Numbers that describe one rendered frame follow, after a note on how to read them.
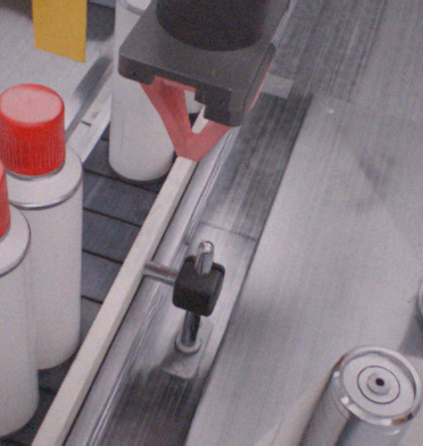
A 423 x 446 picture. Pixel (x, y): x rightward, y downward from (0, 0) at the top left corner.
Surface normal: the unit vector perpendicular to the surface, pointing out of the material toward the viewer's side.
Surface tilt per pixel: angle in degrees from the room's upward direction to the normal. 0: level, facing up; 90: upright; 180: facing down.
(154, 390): 0
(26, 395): 90
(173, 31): 90
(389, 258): 0
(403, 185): 0
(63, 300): 90
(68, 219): 90
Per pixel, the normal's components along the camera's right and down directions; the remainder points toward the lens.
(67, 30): -0.29, 0.69
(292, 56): 0.12, -0.66
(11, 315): 0.72, 0.58
